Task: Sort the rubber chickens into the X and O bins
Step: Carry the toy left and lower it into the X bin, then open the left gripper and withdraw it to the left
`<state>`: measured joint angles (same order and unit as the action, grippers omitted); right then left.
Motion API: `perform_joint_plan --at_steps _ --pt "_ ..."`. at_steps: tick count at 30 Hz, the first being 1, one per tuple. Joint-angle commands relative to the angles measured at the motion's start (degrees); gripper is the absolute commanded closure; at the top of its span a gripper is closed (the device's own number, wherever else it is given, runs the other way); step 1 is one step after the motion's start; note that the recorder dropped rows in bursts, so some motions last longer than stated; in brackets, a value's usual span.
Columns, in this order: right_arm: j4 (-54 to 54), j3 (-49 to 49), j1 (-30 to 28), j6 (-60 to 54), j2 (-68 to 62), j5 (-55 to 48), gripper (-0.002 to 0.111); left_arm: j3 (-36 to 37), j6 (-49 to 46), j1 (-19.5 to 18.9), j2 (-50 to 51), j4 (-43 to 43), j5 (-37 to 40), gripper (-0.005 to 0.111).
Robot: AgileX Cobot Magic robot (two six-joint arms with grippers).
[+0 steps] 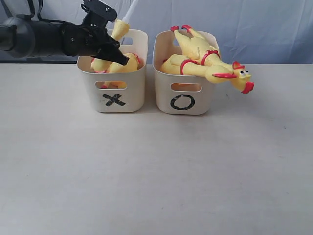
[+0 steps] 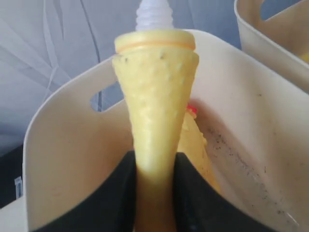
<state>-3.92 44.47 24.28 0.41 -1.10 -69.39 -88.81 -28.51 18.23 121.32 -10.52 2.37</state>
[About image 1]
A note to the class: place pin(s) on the whole yellow rubber chicken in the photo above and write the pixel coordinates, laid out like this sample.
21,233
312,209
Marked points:
182,65

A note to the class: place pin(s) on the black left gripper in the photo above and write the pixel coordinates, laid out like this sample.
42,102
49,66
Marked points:
91,37

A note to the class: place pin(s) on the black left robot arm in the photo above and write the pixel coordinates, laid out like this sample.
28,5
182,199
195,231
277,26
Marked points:
32,36

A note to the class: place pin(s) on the cream bin marked X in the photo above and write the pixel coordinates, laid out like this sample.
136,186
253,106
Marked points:
118,92

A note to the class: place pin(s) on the headless yellow rubber chicken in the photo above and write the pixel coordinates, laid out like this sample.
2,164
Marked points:
131,66

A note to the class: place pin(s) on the severed chicken head with tube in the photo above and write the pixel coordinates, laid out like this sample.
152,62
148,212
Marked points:
121,28

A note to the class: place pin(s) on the cream bin marked O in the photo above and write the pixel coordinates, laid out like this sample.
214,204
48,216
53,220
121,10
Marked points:
176,94

